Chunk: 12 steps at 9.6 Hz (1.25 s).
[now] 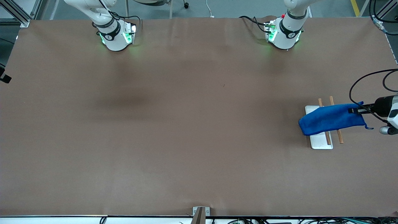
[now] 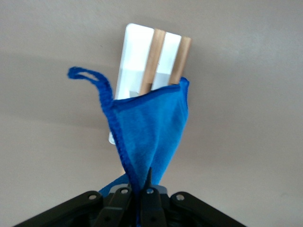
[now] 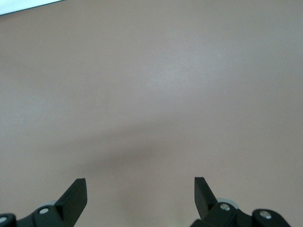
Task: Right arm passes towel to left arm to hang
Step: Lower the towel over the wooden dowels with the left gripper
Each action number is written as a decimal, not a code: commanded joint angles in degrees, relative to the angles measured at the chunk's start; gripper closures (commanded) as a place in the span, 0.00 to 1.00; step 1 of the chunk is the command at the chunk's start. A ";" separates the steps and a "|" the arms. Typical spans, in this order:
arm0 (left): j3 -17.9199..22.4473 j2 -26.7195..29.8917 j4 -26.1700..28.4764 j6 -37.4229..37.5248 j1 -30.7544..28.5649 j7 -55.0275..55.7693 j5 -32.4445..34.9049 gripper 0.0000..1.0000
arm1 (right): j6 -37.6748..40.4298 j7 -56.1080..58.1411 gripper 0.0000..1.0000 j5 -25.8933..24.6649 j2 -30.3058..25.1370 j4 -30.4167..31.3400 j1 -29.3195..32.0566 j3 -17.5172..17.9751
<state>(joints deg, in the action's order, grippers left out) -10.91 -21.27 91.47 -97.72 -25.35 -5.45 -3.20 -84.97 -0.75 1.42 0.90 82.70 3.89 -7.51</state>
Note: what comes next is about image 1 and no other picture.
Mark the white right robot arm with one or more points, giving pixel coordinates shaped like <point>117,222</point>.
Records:
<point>115,40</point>

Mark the brown table cover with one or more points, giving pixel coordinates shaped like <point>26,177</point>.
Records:
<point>199,155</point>

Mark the aluminium frame post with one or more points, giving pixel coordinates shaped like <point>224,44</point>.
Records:
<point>387,7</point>
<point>18,14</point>

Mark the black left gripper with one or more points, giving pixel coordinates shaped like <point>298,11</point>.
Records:
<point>381,106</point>

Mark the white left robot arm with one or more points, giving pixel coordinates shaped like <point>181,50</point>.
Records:
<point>287,35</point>

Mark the blue microfibre towel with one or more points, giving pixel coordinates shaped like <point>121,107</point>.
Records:
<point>326,119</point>

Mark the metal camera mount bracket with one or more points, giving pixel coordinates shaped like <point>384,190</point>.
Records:
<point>199,214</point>

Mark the office chair base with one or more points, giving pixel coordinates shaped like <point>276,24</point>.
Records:
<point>186,4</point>

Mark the white towel rack base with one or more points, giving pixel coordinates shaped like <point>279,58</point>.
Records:
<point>320,141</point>

